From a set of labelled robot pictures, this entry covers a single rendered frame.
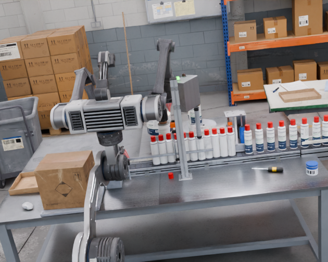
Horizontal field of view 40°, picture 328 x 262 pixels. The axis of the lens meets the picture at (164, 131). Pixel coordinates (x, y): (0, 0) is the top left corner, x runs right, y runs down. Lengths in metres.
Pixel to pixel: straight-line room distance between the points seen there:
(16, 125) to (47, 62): 1.50
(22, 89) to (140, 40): 2.11
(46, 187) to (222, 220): 1.47
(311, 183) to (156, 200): 0.93
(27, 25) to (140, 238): 5.11
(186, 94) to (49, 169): 0.93
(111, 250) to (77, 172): 0.67
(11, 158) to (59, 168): 2.54
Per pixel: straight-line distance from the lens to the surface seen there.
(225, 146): 3.04
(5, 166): 5.27
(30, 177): 3.40
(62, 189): 2.77
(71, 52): 6.20
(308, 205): 4.20
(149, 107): 2.31
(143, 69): 7.54
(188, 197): 2.74
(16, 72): 6.46
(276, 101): 4.34
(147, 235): 3.55
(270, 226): 3.52
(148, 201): 2.75
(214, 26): 7.30
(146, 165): 3.09
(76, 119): 2.41
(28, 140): 5.12
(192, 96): 2.80
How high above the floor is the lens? 2.20
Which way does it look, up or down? 21 degrees down
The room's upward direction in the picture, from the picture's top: 8 degrees counter-clockwise
